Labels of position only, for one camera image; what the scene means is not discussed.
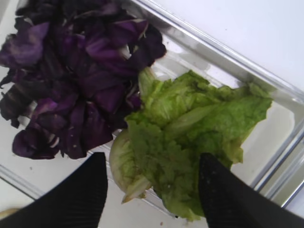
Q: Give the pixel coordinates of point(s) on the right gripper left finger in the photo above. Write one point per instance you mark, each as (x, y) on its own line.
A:
(77, 202)

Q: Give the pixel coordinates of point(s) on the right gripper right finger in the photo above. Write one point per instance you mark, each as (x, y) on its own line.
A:
(228, 202)

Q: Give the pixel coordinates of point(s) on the green lettuce pile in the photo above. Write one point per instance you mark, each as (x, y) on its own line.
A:
(178, 120)

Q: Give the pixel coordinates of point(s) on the purple cabbage pile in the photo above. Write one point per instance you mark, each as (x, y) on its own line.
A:
(73, 67)

